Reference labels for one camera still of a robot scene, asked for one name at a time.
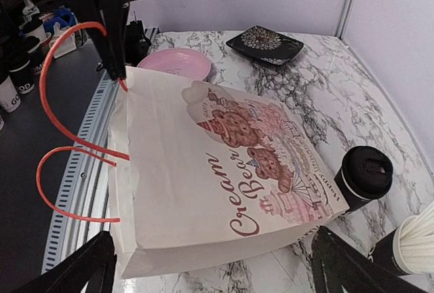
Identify front aluminium frame rail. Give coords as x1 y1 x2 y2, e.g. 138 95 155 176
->
40 26 160 275

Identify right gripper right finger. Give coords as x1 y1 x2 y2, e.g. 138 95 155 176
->
312 227 423 293

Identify cups on background desk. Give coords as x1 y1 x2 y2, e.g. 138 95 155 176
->
1 10 50 113

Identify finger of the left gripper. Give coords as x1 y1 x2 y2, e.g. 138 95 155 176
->
83 0 129 80

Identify left aluminium frame post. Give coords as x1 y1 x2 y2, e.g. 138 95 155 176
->
335 0 355 40

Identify bundle of white paper straws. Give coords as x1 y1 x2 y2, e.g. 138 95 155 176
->
393 202 433 274

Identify blue white object on desk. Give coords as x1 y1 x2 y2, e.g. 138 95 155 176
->
43 7 88 58

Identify white paper takeout bag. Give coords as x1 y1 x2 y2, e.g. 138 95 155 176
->
36 21 351 280

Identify black cup holding straws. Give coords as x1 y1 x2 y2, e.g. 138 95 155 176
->
367 228 414 276

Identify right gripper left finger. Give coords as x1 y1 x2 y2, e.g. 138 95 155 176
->
14 231 117 293

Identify black plastic cup lid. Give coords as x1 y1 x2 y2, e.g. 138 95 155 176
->
338 146 393 200

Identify pink round plate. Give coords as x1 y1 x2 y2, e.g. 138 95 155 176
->
137 48 212 81

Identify black floral patterned tray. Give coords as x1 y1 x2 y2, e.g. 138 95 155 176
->
226 26 304 66

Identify single black paper coffee cup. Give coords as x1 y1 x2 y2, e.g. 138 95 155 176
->
334 168 371 214

